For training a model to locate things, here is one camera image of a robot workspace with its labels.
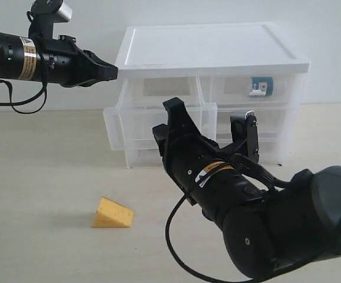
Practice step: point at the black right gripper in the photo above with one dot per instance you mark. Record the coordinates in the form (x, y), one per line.
(194, 162)

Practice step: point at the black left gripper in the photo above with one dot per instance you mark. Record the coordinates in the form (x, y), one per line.
(70, 66)

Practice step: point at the white capped blue bottle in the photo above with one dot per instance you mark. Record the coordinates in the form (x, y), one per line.
(262, 86)

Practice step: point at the yellow cheese wedge sponge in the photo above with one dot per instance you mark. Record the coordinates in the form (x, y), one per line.
(110, 214)

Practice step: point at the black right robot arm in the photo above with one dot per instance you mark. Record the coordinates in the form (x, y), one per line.
(270, 226)

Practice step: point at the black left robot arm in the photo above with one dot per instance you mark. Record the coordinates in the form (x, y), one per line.
(20, 59)

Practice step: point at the white plastic drawer cabinet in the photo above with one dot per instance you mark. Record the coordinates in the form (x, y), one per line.
(157, 63)

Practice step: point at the middle wide clear drawer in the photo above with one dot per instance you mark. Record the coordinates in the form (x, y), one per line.
(214, 123)

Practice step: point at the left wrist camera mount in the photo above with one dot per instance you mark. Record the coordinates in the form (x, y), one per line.
(44, 14)

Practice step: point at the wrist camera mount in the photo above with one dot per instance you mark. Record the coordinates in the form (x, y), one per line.
(244, 133)
(44, 14)

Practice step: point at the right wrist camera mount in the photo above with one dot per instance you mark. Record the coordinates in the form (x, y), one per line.
(244, 133)

